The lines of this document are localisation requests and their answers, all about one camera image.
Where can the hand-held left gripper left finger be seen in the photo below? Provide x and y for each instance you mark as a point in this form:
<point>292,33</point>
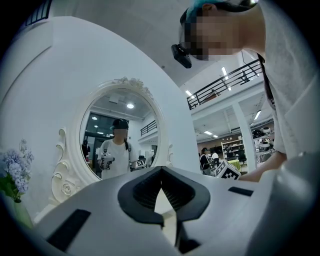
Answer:
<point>100,200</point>

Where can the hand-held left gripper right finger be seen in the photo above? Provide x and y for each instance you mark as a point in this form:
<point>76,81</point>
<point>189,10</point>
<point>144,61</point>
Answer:
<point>225,212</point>

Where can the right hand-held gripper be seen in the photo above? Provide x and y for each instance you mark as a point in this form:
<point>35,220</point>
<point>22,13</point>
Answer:
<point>228,171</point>

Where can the person's right forearm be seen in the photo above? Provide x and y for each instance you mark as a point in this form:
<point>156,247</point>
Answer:
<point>265,167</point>

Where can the background storage shelf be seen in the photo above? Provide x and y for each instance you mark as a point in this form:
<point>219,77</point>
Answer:
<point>233,150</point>

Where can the white pillar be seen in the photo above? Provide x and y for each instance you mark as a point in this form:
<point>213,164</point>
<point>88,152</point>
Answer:
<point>244,140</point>

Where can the shelf with round white devices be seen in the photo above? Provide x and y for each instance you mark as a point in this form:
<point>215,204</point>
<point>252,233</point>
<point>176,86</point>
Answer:
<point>263,142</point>

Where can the long ceiling light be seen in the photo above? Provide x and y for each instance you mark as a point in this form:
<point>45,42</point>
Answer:
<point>190,93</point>
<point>224,70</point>
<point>257,114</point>

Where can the pale green vase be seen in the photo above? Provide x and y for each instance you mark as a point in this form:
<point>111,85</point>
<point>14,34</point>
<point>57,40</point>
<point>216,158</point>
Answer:
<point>23,215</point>

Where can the black balcony railing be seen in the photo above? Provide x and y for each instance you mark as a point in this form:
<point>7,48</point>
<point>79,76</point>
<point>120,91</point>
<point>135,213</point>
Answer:
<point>220,86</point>

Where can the pale blue hydrangea flowers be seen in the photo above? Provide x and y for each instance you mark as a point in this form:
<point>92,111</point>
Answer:
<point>17,162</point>

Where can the person's white t-shirt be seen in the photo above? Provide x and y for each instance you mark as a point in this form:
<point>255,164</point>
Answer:
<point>292,75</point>

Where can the white arched backboard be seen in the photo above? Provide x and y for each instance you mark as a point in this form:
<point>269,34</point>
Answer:
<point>50,87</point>

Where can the person's head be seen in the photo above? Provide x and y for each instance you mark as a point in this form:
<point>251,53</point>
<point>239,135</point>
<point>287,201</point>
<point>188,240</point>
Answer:
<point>220,30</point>

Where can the black window grille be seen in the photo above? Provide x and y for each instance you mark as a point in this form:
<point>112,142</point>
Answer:
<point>37,13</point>

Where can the oval mirror with white ornate frame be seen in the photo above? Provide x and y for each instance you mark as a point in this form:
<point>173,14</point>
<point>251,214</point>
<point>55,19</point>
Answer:
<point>75,140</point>

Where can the black head-mounted camera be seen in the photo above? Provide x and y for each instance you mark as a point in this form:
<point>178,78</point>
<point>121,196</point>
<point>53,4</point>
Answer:
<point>182,55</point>

